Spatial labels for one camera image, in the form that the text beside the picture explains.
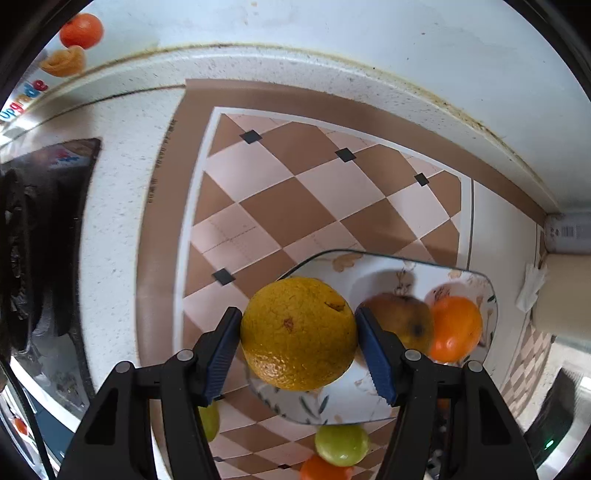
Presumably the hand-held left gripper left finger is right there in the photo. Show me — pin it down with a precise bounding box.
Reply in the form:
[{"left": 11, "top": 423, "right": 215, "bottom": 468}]
[{"left": 58, "top": 306, "right": 243, "bottom": 480}]

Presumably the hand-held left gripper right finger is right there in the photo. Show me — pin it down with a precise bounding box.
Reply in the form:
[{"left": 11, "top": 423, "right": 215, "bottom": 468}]
[{"left": 355, "top": 305, "right": 539, "bottom": 480}]

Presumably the large yellow orange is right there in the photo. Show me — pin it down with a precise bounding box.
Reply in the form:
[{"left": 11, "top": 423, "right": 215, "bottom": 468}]
[{"left": 240, "top": 276, "right": 359, "bottom": 392}]

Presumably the floral glass plate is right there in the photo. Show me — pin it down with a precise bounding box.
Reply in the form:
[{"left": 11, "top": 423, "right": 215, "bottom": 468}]
[{"left": 245, "top": 249, "right": 498, "bottom": 426}]

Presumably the brown bruised apple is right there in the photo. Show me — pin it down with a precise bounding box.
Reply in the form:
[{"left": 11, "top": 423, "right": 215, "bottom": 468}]
[{"left": 358, "top": 293, "right": 435, "bottom": 359}]

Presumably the green round fruit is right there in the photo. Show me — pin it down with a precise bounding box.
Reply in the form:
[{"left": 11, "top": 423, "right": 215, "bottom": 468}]
[
  {"left": 198, "top": 401, "right": 221, "bottom": 443},
  {"left": 315, "top": 424, "right": 370, "bottom": 467}
]

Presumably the orange persimmon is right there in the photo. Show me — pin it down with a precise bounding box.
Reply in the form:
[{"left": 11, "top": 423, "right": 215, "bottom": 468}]
[{"left": 425, "top": 296, "right": 484, "bottom": 364}]

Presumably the small orange fruit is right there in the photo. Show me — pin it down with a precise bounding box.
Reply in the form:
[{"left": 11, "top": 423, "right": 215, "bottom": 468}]
[{"left": 299, "top": 454, "right": 354, "bottom": 480}]

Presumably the white tissue paper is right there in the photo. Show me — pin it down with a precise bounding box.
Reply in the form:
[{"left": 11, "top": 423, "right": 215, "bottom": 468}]
[{"left": 514, "top": 263, "right": 548, "bottom": 313}]

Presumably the brown checkered mat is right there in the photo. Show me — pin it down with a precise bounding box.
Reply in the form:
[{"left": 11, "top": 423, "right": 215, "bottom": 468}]
[{"left": 135, "top": 78, "right": 474, "bottom": 480}]

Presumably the dark device with green light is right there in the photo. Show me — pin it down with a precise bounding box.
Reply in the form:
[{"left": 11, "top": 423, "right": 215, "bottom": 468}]
[{"left": 522, "top": 364, "right": 591, "bottom": 468}]

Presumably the beige container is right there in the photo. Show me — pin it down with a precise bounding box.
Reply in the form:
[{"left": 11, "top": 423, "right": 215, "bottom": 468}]
[{"left": 531, "top": 252, "right": 591, "bottom": 339}]

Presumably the black stove burner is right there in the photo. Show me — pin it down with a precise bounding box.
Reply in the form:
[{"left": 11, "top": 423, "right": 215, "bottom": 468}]
[{"left": 0, "top": 137, "right": 103, "bottom": 418}]

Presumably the grey can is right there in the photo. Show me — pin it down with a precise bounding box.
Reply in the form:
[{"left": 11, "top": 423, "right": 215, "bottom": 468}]
[{"left": 542, "top": 213, "right": 591, "bottom": 254}]

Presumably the black cable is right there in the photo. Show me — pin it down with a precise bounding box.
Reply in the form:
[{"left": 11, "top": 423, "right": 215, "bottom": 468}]
[{"left": 17, "top": 392, "right": 57, "bottom": 480}]

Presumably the fruit print wall sticker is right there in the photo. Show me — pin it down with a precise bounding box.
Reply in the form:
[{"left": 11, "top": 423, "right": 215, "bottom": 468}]
[{"left": 0, "top": 13, "right": 105, "bottom": 131}]

